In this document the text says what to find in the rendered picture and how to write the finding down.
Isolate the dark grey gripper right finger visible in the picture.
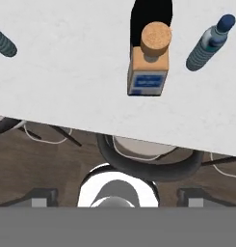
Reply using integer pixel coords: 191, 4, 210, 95
176, 187, 236, 208

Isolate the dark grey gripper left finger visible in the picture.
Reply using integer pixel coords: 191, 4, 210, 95
0, 187, 59, 208

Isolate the white and black round object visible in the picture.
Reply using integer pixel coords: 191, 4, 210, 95
76, 163, 161, 208

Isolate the orange glass bottle, cork stopper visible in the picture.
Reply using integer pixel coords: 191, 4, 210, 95
126, 20, 173, 97

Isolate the ribbed plastic bottle, blue cap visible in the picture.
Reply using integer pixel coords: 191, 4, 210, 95
185, 14, 236, 72

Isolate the ribbed grey plastic bottle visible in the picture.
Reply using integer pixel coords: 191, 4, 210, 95
0, 26, 18, 59

